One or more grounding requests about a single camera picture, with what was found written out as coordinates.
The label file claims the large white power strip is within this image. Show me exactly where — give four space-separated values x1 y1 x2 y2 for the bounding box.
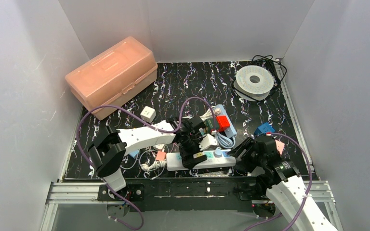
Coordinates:
166 150 237 172

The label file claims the pink charger plug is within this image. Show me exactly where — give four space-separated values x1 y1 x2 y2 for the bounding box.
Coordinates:
155 151 167 161
275 140 285 155

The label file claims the blue cube adapter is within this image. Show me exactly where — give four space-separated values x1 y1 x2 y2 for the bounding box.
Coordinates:
254 122 275 136

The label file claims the white cube adapter orange logo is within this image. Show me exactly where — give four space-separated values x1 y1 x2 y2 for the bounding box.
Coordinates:
140 106 156 123

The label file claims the small white USB power strip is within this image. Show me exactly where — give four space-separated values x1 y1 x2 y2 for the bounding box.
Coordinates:
153 144 166 151

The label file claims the light blue charger plug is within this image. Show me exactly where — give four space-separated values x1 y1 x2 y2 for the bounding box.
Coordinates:
129 150 140 159

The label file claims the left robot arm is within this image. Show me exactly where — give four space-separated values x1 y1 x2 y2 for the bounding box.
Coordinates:
88 116 207 192

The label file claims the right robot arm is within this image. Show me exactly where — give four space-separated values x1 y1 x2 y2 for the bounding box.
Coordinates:
229 132 336 231

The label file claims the red cube plug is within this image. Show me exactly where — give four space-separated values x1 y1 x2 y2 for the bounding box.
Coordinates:
215 115 230 132

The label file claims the dark green cube adapter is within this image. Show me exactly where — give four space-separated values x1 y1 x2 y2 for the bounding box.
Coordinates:
204 118 218 134

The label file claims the light blue power strip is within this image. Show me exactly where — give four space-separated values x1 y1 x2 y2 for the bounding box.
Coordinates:
213 104 237 149

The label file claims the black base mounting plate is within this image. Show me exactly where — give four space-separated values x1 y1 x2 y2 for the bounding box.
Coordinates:
97 177 288 213

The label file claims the white LED strip reel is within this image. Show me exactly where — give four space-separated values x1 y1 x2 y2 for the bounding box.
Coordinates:
233 65 275 102

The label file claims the pink translucent storage box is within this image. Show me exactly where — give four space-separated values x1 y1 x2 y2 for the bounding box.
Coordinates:
65 37 158 120

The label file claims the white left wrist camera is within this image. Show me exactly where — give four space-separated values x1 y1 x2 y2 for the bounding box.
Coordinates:
199 134 219 151

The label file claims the white cord of large strip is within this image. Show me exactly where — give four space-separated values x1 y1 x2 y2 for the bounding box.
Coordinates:
140 159 167 173

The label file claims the white bundled power cord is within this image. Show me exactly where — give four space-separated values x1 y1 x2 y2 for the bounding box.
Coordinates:
185 107 221 122

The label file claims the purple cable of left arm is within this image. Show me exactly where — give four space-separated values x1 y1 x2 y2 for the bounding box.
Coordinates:
76 96 218 231

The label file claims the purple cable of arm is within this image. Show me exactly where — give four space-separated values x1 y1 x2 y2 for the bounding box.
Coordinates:
242 132 314 231
76 96 218 231

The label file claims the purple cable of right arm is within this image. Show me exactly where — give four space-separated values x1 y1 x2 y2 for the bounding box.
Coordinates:
242 132 314 231

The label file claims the black cable behind reel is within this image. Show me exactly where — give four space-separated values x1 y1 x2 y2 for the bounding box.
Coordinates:
251 54 288 96

